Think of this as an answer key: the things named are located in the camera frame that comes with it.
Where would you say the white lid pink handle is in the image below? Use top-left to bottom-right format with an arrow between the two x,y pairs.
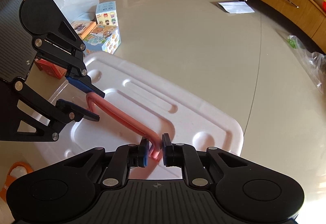
37,52 -> 244,164

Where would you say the red box white label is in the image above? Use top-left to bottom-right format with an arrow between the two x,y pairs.
34,59 -> 66,80

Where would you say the cartoon picture book box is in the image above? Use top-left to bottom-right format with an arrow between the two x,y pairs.
71,20 -> 97,39

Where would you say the colourful flat toy box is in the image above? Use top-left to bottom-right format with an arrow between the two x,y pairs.
83,25 -> 121,55

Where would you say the clear plastic bag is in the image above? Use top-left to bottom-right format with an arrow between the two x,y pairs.
287,35 -> 325,94

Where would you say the white paper sheet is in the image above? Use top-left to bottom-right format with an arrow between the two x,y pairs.
217,1 -> 255,14

